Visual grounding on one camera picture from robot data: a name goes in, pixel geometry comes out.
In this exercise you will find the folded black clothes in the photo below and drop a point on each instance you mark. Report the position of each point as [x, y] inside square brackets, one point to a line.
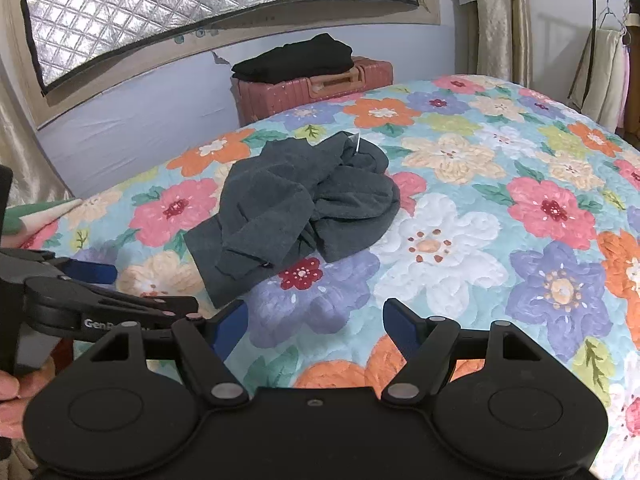
[295, 60]

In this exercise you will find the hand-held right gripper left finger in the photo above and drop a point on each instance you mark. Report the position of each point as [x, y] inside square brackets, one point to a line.
[231, 327]

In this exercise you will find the person's left hand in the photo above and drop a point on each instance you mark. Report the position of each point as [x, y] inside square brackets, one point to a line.
[7, 387]

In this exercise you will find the gold curtain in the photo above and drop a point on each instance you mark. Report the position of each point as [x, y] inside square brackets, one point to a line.
[500, 15]
[25, 160]

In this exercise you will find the silver quilted window cover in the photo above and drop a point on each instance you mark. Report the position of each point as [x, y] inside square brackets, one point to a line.
[150, 5]

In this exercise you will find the hanging cream garment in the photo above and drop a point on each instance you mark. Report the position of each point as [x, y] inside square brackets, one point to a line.
[600, 75]

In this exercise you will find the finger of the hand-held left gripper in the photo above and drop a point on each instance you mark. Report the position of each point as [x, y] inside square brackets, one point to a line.
[160, 306]
[92, 271]

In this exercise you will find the dark grey garment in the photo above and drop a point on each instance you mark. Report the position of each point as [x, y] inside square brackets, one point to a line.
[300, 210]

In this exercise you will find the floral bed quilt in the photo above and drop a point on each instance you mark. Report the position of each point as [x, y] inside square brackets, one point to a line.
[475, 220]

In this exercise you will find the dark red cloth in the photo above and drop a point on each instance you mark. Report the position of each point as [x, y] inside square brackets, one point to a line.
[62, 355]

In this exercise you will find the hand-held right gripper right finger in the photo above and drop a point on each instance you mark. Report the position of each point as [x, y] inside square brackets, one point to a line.
[400, 327]

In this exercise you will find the hanging pink garment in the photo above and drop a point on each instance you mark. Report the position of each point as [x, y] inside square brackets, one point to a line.
[631, 75]

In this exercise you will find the green white pink cloth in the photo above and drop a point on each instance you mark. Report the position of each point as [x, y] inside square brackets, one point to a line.
[35, 217]

